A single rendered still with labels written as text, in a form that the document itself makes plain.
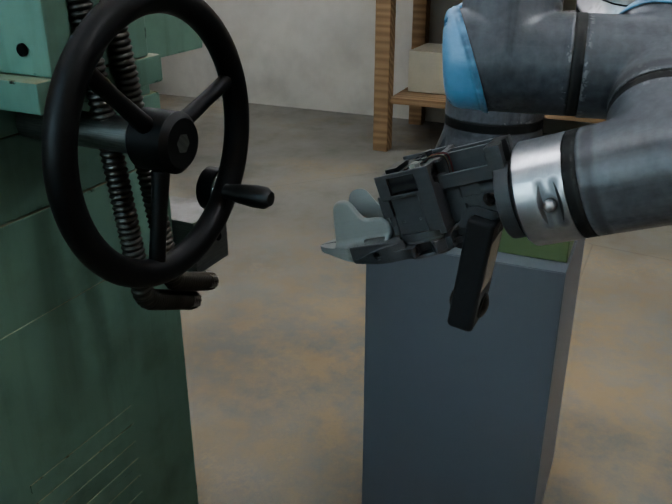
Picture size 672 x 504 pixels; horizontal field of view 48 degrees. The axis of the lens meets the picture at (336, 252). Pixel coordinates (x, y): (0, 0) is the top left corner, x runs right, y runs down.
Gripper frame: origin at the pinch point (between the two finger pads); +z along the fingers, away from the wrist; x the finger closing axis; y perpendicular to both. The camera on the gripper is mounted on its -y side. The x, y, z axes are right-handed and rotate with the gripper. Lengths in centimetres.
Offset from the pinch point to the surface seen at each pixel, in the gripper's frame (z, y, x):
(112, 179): 18.2, 13.7, 6.7
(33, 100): 17.3, 23.1, 12.7
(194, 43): 26.5, 25.3, -24.2
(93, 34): 5.9, 25.9, 14.1
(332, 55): 166, 15, -312
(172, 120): 7.9, 17.4, 6.7
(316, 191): 124, -32, -189
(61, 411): 39.4, -11.1, 9.2
